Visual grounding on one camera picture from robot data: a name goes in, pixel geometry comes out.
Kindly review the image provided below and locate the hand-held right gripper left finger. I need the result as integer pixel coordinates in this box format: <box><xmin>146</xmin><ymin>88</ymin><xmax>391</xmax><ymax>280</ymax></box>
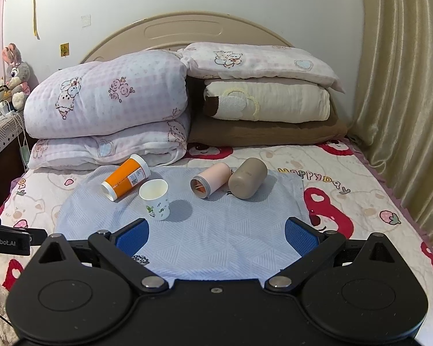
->
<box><xmin>25</xmin><ymin>218</ymin><xmax>169</xmax><ymax>292</ymax></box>

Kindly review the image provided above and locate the cream yellow pillow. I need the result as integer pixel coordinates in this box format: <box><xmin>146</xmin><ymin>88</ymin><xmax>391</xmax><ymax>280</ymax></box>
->
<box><xmin>203</xmin><ymin>79</ymin><xmax>331</xmax><ymax>121</ymax></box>

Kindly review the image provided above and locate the orange cup with white lid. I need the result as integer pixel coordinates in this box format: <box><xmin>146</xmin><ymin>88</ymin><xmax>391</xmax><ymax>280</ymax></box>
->
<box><xmin>101</xmin><ymin>154</ymin><xmax>151</xmax><ymax>201</ymax></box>

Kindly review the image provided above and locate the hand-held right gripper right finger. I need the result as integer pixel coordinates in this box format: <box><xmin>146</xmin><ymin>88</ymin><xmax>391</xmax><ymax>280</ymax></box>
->
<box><xmin>265</xmin><ymin>217</ymin><xmax>412</xmax><ymax>292</ymax></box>

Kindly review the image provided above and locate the white cable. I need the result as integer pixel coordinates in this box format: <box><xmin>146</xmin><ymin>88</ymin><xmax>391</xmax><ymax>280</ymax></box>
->
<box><xmin>16</xmin><ymin>112</ymin><xmax>31</xmax><ymax>168</ymax></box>

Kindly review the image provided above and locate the white paper cup green print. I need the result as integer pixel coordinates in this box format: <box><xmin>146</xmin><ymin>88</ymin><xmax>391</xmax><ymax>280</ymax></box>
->
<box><xmin>139</xmin><ymin>179</ymin><xmax>170</xmax><ymax>221</ymax></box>

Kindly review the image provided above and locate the beige bed headboard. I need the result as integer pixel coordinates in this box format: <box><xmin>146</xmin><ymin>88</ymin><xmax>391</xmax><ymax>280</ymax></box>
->
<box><xmin>79</xmin><ymin>12</ymin><xmax>294</xmax><ymax>63</ymax></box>

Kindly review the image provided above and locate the pink bear print pillow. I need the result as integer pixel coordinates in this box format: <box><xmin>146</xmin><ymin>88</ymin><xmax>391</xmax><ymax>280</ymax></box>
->
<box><xmin>177</xmin><ymin>42</ymin><xmax>346</xmax><ymax>94</ymax></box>

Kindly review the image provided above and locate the yellow tape strip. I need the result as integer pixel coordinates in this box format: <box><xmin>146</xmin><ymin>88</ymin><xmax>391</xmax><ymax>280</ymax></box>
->
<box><xmin>31</xmin><ymin>0</ymin><xmax>40</xmax><ymax>40</ymax></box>

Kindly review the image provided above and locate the brown pillow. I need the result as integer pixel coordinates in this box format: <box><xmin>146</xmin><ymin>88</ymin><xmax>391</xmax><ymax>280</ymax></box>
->
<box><xmin>188</xmin><ymin>110</ymin><xmax>349</xmax><ymax>147</ymax></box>

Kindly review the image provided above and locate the pink cup with grey rim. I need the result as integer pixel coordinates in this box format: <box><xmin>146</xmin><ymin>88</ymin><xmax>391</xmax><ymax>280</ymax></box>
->
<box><xmin>190</xmin><ymin>162</ymin><xmax>232</xmax><ymax>200</ymax></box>

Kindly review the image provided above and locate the folded pink checkered quilt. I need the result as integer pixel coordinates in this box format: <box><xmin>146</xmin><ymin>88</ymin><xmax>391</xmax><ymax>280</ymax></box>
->
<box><xmin>23</xmin><ymin>50</ymin><xmax>191</xmax><ymax>170</ymax></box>

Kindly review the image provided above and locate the light blue quilted mat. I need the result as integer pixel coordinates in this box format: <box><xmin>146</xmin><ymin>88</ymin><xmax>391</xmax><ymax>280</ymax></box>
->
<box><xmin>54</xmin><ymin>166</ymin><xmax>311</xmax><ymax>283</ymax></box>

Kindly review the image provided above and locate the bedside table with patterned cloth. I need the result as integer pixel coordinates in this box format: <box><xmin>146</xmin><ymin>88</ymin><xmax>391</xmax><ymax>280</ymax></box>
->
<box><xmin>0</xmin><ymin>110</ymin><xmax>31</xmax><ymax>210</ymax></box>

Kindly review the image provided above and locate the beige pleated curtain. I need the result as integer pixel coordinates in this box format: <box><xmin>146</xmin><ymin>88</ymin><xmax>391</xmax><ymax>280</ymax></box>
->
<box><xmin>348</xmin><ymin>0</ymin><xmax>433</xmax><ymax>246</ymax></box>

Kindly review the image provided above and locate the taupe cup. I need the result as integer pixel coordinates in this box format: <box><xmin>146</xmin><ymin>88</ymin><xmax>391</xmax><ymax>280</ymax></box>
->
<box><xmin>228</xmin><ymin>157</ymin><xmax>268</xmax><ymax>200</ymax></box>

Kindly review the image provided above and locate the grey rabbit plush toy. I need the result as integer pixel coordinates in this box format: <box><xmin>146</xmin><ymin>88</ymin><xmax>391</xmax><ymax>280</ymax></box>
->
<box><xmin>2</xmin><ymin>42</ymin><xmax>33</xmax><ymax>110</ymax></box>

